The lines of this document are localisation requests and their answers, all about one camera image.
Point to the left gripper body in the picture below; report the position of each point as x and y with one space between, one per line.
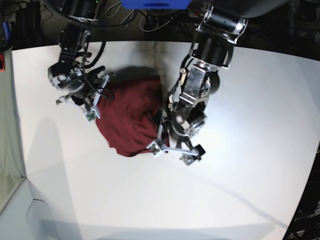
174 138

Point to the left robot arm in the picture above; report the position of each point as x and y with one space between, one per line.
222 23

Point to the dark red t-shirt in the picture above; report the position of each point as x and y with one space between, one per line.
130 122

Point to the blue handle at left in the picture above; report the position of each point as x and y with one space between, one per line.
7 31

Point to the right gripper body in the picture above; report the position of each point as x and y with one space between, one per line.
84 91

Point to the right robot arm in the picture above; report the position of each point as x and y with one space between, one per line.
74 39

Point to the red box at left edge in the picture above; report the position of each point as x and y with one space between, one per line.
2 63

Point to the blue box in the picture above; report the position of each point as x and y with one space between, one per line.
155 4

